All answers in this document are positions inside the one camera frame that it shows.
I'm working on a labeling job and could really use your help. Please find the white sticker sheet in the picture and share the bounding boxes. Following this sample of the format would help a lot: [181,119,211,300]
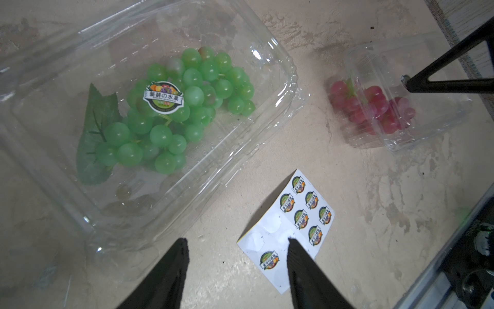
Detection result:
[237,169,335,294]

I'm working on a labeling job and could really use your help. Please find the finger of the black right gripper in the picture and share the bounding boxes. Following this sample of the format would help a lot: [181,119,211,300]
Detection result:
[401,18,493,94]

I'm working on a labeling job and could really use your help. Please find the clear box green grapes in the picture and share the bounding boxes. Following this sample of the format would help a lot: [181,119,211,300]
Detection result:
[1,1,298,271]

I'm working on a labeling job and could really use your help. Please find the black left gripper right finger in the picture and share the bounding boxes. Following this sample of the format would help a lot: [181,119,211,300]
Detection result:
[287,238,353,309]

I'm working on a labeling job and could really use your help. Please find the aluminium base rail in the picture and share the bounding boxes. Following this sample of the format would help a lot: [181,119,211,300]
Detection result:
[395,186,493,308]

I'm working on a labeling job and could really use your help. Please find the round fruit label sticker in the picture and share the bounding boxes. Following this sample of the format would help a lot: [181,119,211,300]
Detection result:
[142,81,185,115]

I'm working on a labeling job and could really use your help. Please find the clear box red grapes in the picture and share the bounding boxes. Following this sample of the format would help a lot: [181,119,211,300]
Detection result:
[325,32,473,153]

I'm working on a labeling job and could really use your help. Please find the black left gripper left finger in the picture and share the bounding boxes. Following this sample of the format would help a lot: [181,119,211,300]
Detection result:
[117,238,190,309]

